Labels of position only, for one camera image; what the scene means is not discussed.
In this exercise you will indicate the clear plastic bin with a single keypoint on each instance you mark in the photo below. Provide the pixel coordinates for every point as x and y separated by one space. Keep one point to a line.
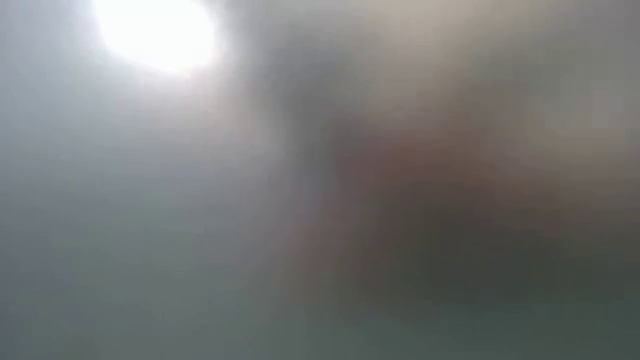
150 275

